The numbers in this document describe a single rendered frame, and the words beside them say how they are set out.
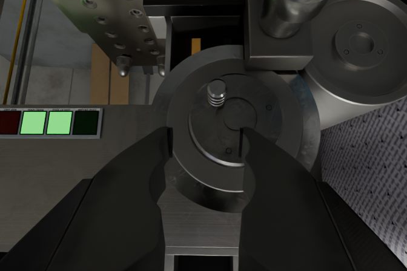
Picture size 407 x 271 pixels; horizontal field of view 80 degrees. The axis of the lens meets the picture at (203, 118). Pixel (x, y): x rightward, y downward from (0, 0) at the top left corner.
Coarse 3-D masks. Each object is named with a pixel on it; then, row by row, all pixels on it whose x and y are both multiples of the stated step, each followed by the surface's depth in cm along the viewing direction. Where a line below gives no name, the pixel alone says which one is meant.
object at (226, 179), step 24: (216, 72) 22; (240, 72) 22; (264, 72) 21; (192, 96) 21; (288, 96) 21; (168, 120) 21; (288, 120) 20; (192, 144) 20; (288, 144) 20; (192, 168) 20; (216, 168) 20; (240, 168) 20
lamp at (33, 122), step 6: (24, 114) 56; (30, 114) 56; (36, 114) 56; (42, 114) 56; (24, 120) 55; (30, 120) 55; (36, 120) 55; (42, 120) 55; (24, 126) 55; (30, 126) 55; (36, 126) 55; (42, 126) 55; (24, 132) 55; (30, 132) 55; (36, 132) 55
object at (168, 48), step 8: (168, 16) 24; (168, 24) 24; (168, 32) 24; (168, 40) 24; (176, 40) 27; (184, 40) 35; (168, 48) 23; (176, 48) 27; (184, 48) 35; (168, 56) 23; (176, 56) 27; (184, 56) 35; (168, 64) 23; (176, 64) 27; (168, 72) 23
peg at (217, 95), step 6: (210, 84) 17; (216, 84) 17; (222, 84) 17; (210, 90) 17; (216, 90) 17; (222, 90) 17; (210, 96) 17; (216, 96) 17; (222, 96) 17; (210, 102) 18; (216, 102) 18; (222, 102) 18
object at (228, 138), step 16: (224, 80) 20; (240, 80) 20; (256, 80) 20; (240, 96) 19; (256, 96) 19; (272, 96) 19; (192, 112) 19; (208, 112) 19; (224, 112) 19; (240, 112) 19; (256, 112) 19; (272, 112) 19; (192, 128) 19; (208, 128) 19; (224, 128) 19; (256, 128) 19; (272, 128) 19; (208, 144) 19; (224, 144) 19; (224, 160) 18; (240, 160) 18
